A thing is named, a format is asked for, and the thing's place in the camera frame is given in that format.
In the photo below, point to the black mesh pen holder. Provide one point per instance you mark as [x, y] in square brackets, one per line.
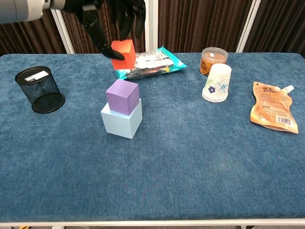
[43, 90]

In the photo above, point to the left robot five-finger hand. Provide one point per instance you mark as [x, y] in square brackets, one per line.
[93, 19]

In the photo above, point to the clear jar of rubber bands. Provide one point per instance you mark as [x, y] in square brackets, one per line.
[212, 56]

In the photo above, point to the orange spout pouch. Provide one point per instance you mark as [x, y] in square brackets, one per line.
[271, 107]

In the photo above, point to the blue table cloth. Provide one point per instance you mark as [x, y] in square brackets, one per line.
[190, 155]

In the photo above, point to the small orange yellow cube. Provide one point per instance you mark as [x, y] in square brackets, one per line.
[126, 51]

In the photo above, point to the brown pleated curtain panel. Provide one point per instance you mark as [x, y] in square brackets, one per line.
[281, 26]
[81, 40]
[197, 23]
[28, 38]

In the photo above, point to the white table frame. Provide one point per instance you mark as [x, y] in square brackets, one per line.
[152, 223]

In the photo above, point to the medium purple cube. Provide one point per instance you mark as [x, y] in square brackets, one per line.
[121, 95]

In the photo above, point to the large light blue cube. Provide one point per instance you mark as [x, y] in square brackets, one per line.
[121, 126]

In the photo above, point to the teal snack packet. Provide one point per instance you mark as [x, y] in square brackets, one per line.
[155, 64]

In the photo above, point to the white partition frame post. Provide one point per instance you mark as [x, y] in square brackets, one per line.
[64, 33]
[247, 23]
[152, 23]

